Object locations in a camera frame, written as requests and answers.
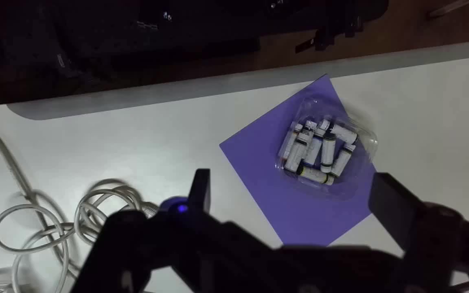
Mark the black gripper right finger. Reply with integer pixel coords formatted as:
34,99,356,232
368,170,428,256

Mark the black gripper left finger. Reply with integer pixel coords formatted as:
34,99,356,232
185,167,213,214

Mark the white cylinder stick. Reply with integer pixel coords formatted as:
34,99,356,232
329,147,353,177
329,121,359,146
276,125,299,160
298,165,330,185
302,134,324,167
283,141,307,173
320,134,337,165

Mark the clear plastic bag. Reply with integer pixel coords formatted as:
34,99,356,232
276,90,379,191

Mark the coiled white power cable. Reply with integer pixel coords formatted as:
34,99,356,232
0,113,161,293

